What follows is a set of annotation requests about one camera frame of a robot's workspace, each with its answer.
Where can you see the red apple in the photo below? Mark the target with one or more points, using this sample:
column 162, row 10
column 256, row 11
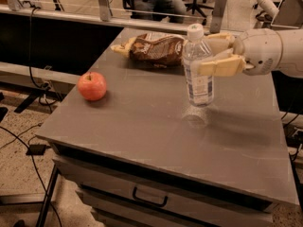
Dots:
column 92, row 86

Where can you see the metal railing frame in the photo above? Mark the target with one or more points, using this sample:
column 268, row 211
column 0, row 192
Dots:
column 112, row 13

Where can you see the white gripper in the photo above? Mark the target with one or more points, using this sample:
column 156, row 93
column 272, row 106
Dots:
column 259, row 51

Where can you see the brown chip bag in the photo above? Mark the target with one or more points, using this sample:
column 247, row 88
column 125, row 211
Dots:
column 157, row 48

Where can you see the person in jeans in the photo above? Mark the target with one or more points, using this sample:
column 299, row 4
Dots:
column 157, row 10

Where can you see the grey drawer cabinet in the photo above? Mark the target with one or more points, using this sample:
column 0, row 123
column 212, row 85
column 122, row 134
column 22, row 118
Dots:
column 126, row 195

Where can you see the black drawer handle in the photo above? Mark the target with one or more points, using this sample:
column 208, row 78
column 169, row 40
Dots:
column 150, row 196

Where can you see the clear blue-labelled plastic bottle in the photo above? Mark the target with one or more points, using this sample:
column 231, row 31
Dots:
column 195, row 51

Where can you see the black power adapter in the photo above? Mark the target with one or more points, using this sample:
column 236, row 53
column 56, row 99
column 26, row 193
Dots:
column 36, row 149

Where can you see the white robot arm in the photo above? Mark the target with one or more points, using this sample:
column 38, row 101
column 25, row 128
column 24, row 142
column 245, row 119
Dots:
column 287, row 23

